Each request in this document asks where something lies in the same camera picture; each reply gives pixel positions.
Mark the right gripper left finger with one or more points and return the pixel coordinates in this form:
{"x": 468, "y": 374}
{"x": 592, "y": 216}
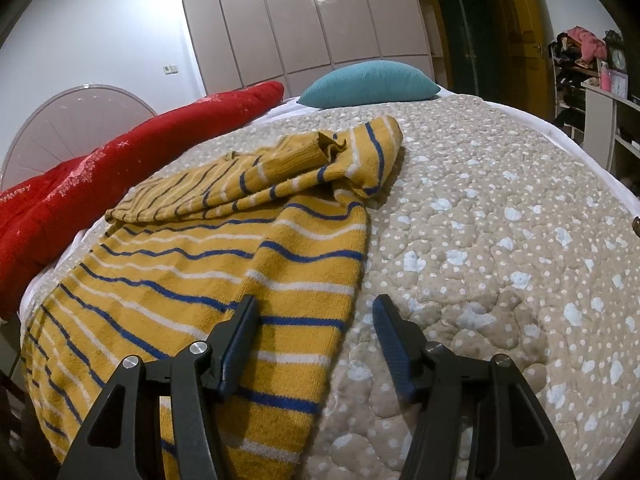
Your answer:
{"x": 120, "y": 437}

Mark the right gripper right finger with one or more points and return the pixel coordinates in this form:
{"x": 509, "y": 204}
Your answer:
{"x": 512, "y": 437}

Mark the yellow striped knit sweater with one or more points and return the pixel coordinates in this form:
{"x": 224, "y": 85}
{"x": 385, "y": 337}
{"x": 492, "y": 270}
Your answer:
{"x": 286, "y": 224}

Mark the pink clothes pile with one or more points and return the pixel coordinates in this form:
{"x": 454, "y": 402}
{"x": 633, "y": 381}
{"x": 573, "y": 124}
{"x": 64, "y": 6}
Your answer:
{"x": 591, "y": 47}

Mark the beige dotted quilt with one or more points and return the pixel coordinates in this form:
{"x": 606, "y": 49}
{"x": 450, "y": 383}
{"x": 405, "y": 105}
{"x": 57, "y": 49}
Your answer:
{"x": 492, "y": 238}

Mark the red long pillow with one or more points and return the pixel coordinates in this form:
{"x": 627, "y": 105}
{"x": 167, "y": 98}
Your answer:
{"x": 41, "y": 216}

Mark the white round fan guard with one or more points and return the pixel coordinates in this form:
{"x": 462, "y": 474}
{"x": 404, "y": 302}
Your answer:
{"x": 71, "y": 124}

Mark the white shelf unit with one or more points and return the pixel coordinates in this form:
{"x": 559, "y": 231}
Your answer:
{"x": 593, "y": 106}

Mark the teal pillow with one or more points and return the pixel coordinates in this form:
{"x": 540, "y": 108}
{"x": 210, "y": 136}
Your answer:
{"x": 371, "y": 82}

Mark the white glossy wardrobe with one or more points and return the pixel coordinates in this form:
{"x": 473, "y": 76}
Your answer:
{"x": 238, "y": 43}

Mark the wooden door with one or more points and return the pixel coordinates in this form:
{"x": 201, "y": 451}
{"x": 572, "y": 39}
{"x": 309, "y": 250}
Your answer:
{"x": 494, "y": 49}

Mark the wall switch plate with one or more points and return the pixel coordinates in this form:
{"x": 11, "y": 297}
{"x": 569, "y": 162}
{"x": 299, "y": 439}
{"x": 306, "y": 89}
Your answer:
{"x": 170, "y": 69}

